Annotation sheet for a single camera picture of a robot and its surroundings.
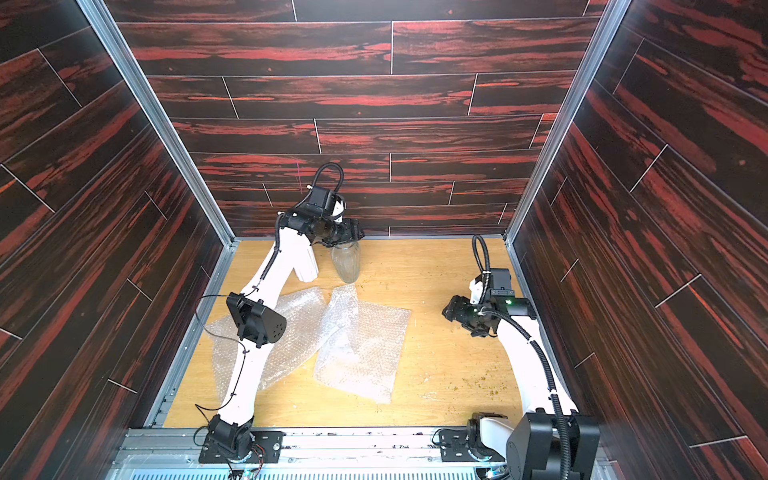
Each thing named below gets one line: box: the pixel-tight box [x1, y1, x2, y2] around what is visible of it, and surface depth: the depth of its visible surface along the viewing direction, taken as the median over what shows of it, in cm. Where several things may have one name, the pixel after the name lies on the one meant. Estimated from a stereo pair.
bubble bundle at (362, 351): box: [315, 283, 411, 404], surface depth 90 cm
